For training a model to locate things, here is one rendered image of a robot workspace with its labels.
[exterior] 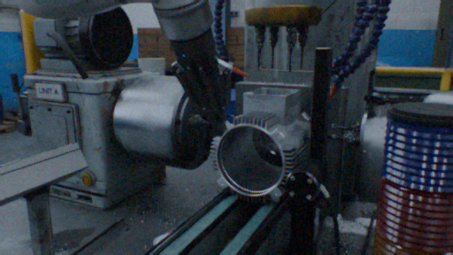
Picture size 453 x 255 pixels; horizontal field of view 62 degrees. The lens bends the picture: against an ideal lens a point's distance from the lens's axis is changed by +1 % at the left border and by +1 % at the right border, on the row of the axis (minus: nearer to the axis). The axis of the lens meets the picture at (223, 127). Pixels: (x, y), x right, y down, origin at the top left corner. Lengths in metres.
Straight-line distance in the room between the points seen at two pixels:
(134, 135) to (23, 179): 0.39
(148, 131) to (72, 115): 0.23
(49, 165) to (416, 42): 5.68
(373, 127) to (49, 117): 0.84
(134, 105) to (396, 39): 5.30
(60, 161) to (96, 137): 0.37
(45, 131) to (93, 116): 0.18
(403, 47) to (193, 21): 5.52
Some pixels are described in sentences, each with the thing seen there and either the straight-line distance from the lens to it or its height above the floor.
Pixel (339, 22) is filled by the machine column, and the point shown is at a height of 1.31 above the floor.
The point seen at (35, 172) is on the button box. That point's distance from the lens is 0.67.
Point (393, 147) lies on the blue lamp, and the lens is 0.30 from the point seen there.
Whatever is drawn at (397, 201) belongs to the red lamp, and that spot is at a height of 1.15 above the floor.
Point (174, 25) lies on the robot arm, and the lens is 0.61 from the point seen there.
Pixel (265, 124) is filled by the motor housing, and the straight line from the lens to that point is 0.75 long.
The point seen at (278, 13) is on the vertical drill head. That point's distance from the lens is 0.84.
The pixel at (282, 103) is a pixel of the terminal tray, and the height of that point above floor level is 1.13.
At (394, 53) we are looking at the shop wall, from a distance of 6.02.
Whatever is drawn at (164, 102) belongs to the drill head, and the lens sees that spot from 0.93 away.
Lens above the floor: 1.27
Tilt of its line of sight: 14 degrees down
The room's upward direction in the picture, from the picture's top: straight up
